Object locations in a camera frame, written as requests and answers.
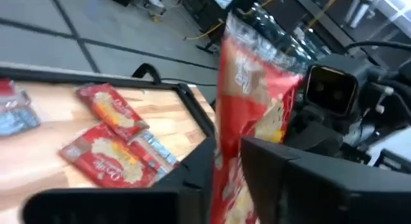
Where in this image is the yellow cable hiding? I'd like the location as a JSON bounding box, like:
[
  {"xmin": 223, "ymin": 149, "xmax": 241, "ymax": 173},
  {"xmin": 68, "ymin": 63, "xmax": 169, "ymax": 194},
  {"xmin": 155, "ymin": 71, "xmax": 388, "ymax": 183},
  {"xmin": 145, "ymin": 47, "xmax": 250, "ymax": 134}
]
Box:
[{"xmin": 184, "ymin": 20, "xmax": 226, "ymax": 42}]

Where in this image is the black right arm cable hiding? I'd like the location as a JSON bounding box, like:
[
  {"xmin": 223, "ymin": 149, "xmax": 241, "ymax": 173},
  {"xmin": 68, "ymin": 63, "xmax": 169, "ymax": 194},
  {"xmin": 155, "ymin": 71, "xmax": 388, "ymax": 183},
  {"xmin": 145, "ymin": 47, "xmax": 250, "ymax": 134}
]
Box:
[{"xmin": 342, "ymin": 40, "xmax": 411, "ymax": 55}]

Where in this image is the black looped cable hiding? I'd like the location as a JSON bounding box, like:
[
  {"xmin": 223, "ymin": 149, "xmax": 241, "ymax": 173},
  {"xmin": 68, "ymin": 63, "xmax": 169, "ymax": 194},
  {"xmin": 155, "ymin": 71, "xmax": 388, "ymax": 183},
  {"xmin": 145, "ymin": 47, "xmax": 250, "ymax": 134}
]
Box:
[{"xmin": 131, "ymin": 62, "xmax": 162, "ymax": 85}]

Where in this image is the red popcorn bag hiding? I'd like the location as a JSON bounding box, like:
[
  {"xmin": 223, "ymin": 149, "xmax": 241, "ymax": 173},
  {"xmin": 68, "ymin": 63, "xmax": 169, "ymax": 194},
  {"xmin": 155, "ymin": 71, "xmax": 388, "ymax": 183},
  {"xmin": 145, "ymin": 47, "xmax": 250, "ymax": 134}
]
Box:
[
  {"xmin": 210, "ymin": 12, "xmax": 304, "ymax": 224},
  {"xmin": 76, "ymin": 83, "xmax": 150, "ymax": 142},
  {"xmin": 59, "ymin": 123, "xmax": 159, "ymax": 189},
  {"xmin": 128, "ymin": 129, "xmax": 180, "ymax": 180}
]

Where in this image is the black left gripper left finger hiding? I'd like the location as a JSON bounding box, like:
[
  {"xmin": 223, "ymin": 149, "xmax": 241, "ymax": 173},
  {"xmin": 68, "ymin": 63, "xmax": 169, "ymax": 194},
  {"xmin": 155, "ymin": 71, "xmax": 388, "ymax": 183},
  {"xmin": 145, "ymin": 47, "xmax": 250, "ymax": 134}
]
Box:
[{"xmin": 21, "ymin": 137, "xmax": 216, "ymax": 224}]

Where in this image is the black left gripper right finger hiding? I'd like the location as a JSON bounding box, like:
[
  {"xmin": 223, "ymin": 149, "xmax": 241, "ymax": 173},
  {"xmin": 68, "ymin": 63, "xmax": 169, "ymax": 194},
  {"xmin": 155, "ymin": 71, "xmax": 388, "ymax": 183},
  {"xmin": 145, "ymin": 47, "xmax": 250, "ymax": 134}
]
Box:
[{"xmin": 240, "ymin": 136, "xmax": 411, "ymax": 224}]

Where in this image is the blue clear packet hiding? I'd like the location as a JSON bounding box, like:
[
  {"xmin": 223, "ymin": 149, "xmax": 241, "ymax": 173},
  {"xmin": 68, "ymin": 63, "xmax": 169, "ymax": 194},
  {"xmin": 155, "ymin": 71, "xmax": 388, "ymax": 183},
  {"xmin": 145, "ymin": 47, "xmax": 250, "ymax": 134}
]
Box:
[{"xmin": 0, "ymin": 78, "xmax": 42, "ymax": 137}]

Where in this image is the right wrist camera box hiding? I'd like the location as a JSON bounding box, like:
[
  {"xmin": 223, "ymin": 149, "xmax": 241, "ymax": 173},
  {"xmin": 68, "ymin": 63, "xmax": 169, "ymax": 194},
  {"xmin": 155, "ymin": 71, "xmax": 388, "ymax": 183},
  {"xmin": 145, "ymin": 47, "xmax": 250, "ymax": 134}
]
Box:
[{"xmin": 304, "ymin": 64, "xmax": 358, "ymax": 117}]

